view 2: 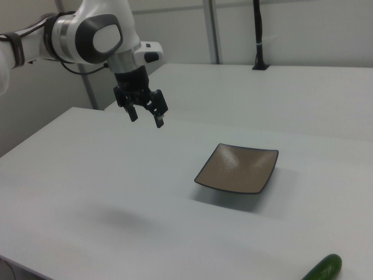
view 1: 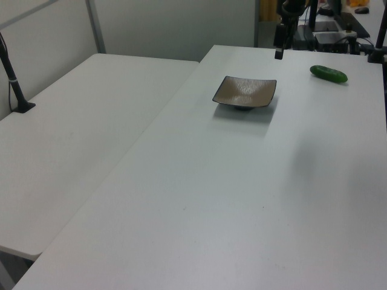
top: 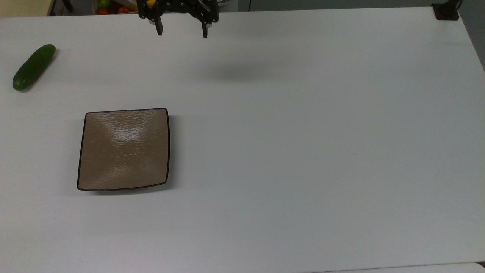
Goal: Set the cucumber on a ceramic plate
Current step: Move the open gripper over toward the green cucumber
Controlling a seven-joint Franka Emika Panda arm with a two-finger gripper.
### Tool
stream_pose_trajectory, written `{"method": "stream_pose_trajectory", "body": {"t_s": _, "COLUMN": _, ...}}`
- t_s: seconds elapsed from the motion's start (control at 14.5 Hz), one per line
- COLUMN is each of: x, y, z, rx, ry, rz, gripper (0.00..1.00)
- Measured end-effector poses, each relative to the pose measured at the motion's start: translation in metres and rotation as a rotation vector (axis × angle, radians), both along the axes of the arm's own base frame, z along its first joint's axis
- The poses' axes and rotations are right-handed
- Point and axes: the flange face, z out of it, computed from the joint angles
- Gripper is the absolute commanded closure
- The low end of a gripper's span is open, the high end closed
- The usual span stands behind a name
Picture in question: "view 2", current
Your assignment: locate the grey metal partition post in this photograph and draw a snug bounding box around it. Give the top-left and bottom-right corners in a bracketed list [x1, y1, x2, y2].
[79, 65, 100, 110]
[202, 0, 221, 65]

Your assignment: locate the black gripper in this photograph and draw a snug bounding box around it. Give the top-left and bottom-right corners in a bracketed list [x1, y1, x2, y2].
[113, 65, 169, 130]

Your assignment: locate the black camera stand pole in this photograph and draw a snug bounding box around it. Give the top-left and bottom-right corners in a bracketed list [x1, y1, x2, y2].
[252, 0, 271, 71]

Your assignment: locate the black velcro strap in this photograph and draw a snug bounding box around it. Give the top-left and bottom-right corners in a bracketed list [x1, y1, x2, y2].
[0, 31, 27, 69]

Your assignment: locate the green cucumber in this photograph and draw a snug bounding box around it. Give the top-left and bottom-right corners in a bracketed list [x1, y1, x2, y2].
[301, 253, 343, 280]

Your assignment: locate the square brown ceramic plate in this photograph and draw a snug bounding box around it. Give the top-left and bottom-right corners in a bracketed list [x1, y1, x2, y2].
[193, 142, 279, 195]

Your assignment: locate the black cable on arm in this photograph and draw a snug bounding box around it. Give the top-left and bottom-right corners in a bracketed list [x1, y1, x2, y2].
[59, 60, 109, 75]

